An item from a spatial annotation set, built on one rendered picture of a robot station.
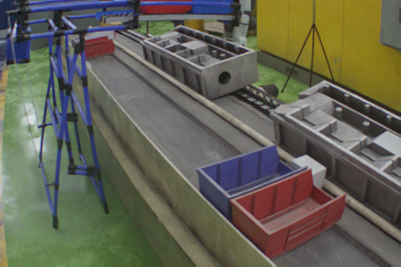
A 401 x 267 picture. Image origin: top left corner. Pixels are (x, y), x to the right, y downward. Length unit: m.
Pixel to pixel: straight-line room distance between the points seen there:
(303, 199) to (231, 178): 0.27
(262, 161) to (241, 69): 0.91
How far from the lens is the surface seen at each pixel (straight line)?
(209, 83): 2.06
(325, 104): 1.63
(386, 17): 3.57
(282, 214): 1.24
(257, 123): 1.86
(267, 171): 1.39
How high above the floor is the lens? 1.54
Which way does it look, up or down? 25 degrees down
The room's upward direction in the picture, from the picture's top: straight up
